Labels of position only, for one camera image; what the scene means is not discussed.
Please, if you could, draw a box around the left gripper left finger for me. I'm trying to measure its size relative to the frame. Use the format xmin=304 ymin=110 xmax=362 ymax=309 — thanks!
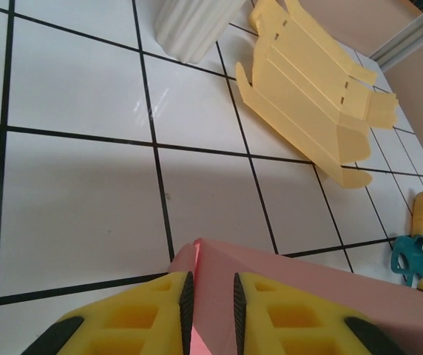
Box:
xmin=21 ymin=271 xmax=196 ymax=355

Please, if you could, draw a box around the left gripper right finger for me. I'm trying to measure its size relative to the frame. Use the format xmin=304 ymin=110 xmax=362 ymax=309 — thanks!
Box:
xmin=232 ymin=272 xmax=408 ymax=355

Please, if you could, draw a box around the pink paper box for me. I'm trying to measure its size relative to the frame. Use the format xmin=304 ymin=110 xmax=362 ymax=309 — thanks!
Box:
xmin=166 ymin=236 xmax=423 ymax=355

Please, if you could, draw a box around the yellow paper box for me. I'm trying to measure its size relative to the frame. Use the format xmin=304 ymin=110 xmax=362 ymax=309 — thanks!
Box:
xmin=235 ymin=0 xmax=399 ymax=190

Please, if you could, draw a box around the teal toy rake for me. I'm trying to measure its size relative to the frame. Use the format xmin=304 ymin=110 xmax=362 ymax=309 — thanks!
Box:
xmin=390 ymin=192 xmax=423 ymax=288

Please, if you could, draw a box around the white ribbed vase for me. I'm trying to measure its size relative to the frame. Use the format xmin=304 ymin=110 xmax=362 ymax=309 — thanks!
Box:
xmin=153 ymin=0 xmax=248 ymax=64

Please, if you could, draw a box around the aluminium frame post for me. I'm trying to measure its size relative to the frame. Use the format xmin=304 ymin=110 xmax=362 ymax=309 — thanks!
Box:
xmin=370 ymin=3 xmax=423 ymax=71

